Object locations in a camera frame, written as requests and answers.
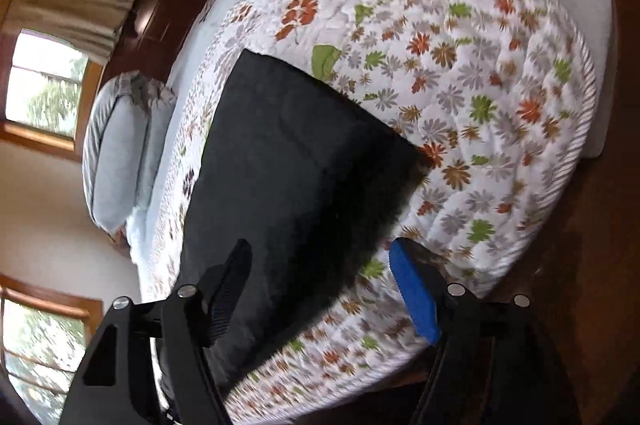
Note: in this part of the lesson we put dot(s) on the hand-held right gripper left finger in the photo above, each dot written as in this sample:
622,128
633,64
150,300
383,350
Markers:
231,277

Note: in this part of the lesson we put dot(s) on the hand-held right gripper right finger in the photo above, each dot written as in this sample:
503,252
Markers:
415,290

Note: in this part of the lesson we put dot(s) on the wooden framed window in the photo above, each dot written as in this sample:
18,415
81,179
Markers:
40,345
47,90

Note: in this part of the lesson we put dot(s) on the dark wooden headboard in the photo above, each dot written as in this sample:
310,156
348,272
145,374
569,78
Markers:
150,22

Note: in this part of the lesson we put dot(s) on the grey pillow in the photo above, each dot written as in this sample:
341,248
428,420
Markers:
117,150

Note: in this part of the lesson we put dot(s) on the black pants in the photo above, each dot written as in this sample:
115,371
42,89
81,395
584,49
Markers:
305,185

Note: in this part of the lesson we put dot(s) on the floral quilted blanket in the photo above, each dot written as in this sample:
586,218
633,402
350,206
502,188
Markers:
425,115

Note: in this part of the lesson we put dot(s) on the grey curtain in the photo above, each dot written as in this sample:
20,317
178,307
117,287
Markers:
75,15

